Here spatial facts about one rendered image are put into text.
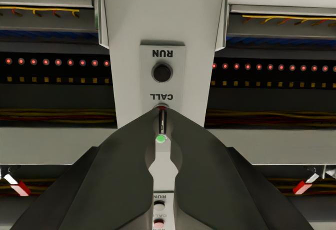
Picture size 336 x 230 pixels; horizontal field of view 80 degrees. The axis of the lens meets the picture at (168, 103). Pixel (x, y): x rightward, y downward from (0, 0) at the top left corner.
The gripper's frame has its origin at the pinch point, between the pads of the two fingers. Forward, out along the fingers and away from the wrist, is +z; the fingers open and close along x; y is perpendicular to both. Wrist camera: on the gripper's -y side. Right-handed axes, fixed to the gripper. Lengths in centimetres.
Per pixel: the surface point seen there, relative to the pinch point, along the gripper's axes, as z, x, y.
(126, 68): 7.2, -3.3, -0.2
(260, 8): 11.7, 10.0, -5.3
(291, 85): 22.1, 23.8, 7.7
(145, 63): 7.0, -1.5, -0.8
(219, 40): 6.2, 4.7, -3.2
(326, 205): 16, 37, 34
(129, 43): 7.2, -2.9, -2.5
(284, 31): 13.6, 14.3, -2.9
